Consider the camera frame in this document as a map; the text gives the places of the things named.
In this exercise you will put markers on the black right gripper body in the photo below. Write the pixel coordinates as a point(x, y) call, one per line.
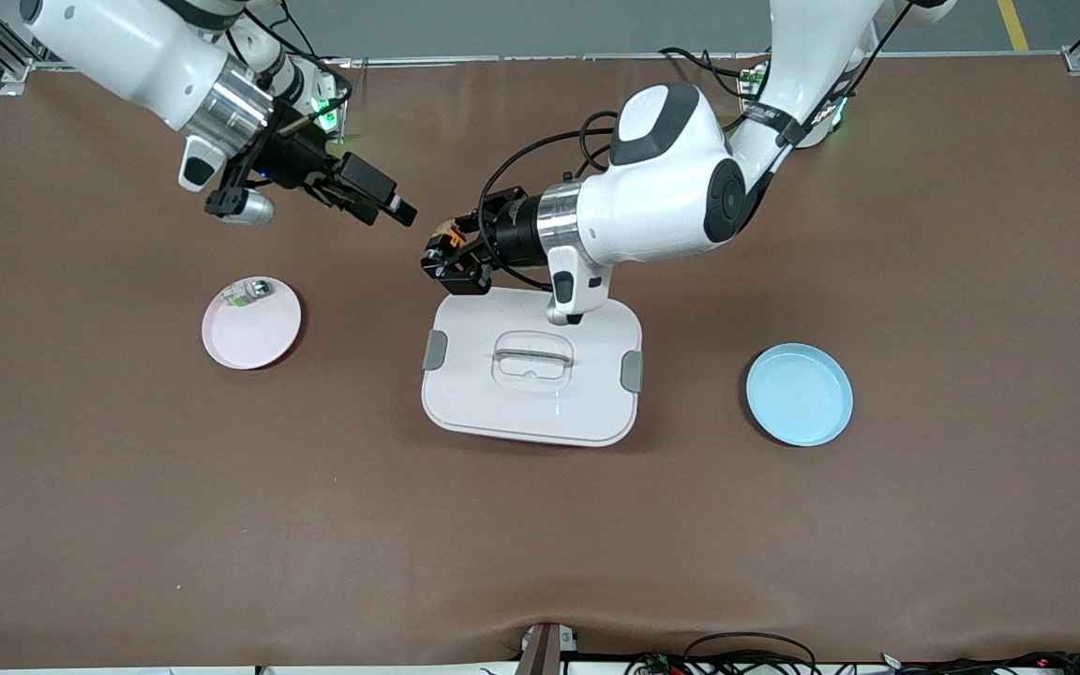
point(304, 163)

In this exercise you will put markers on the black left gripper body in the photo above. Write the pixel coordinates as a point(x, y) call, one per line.
point(514, 232)

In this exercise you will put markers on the orange push button switch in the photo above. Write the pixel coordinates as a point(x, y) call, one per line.
point(446, 230)

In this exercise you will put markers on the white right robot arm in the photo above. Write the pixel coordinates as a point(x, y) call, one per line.
point(127, 47)

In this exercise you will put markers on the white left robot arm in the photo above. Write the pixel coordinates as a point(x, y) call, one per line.
point(671, 187)

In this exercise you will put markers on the gray box latch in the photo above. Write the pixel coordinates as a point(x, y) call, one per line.
point(632, 371)
point(434, 350)

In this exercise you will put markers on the white rectangular lidded box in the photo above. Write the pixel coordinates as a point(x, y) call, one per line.
point(531, 412)

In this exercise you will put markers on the pink round plate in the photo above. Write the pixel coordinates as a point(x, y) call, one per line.
point(254, 333)

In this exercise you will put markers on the brown table mat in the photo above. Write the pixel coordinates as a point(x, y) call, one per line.
point(540, 525)

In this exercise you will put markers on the light blue round plate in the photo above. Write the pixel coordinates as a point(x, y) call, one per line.
point(801, 394)

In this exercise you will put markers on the green push button switch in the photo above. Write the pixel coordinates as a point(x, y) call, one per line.
point(247, 293)

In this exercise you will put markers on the small metal table bracket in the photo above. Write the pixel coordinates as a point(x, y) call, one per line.
point(540, 652)

